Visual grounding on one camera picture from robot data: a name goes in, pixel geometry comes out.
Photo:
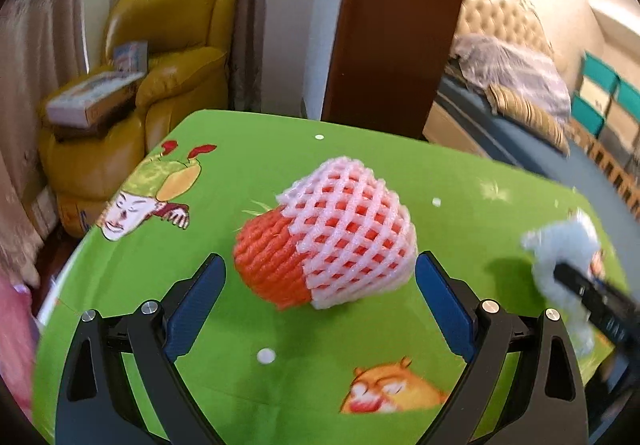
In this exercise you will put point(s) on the striped pillow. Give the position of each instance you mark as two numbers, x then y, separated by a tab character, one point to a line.
535	117

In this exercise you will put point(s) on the small blue book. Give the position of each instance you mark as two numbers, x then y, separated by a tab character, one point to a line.
131	55

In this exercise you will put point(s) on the stack of plastic storage boxes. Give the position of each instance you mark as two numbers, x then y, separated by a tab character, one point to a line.
607	100

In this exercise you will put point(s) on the lilac striped blanket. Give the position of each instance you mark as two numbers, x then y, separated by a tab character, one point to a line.
515	65

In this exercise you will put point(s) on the wide beige patterned curtain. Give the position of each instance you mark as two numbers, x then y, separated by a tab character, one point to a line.
40	50

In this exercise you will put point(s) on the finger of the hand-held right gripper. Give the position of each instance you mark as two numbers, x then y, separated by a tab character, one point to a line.
620	296
585	290

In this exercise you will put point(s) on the wooden crib rail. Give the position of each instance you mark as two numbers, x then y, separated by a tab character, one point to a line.
615	170

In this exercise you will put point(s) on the white tissue wad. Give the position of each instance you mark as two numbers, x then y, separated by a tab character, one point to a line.
560	245

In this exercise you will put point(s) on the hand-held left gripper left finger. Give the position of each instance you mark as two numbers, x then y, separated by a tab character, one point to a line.
197	305

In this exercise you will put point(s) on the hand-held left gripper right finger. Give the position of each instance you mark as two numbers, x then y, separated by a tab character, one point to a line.
445	310

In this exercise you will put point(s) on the yellow leather armchair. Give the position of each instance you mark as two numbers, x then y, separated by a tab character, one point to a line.
175	75

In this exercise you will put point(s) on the bed with blue sheet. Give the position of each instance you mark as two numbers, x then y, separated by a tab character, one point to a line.
480	125

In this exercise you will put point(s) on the pink lined trash bin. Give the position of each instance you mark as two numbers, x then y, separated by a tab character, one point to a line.
17	350

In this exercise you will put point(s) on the brown wooden door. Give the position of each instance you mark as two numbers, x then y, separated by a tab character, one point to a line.
395	25

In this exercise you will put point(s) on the bed with beige headboard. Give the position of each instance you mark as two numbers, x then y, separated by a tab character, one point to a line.
505	20

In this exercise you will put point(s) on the pink orange foam fruit net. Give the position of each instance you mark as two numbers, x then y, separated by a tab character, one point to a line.
340	225

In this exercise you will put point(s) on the dark flat box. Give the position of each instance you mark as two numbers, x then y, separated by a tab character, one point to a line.
85	130

